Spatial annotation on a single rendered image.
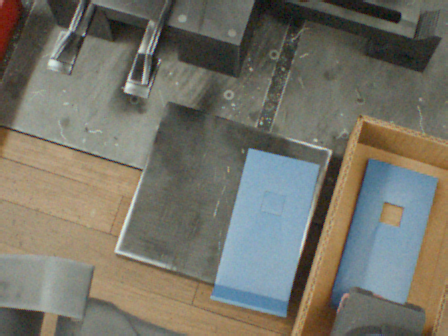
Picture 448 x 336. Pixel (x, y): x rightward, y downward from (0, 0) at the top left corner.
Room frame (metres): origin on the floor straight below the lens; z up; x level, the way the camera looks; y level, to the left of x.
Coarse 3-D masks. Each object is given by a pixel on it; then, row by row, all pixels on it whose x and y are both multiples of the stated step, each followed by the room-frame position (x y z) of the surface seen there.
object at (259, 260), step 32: (256, 160) 0.24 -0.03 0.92; (288, 160) 0.24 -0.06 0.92; (256, 192) 0.21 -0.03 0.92; (288, 192) 0.21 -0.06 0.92; (256, 224) 0.18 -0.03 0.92; (288, 224) 0.18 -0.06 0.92; (224, 256) 0.15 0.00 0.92; (256, 256) 0.15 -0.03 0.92; (288, 256) 0.15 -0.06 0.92; (224, 288) 0.12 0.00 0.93; (256, 288) 0.12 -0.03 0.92; (288, 288) 0.12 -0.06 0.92
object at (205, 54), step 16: (48, 0) 0.39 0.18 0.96; (64, 0) 0.38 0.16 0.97; (256, 0) 0.39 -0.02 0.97; (64, 16) 0.39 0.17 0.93; (96, 16) 0.38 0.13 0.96; (112, 16) 0.37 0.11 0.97; (256, 16) 0.39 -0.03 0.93; (96, 32) 0.38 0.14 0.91; (112, 32) 0.38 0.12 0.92; (176, 32) 0.35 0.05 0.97; (176, 48) 0.35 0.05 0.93; (192, 48) 0.35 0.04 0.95; (208, 48) 0.34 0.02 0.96; (224, 48) 0.34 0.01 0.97; (240, 48) 0.34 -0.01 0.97; (192, 64) 0.35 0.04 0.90; (208, 64) 0.34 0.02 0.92; (224, 64) 0.34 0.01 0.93; (240, 64) 0.34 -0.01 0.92
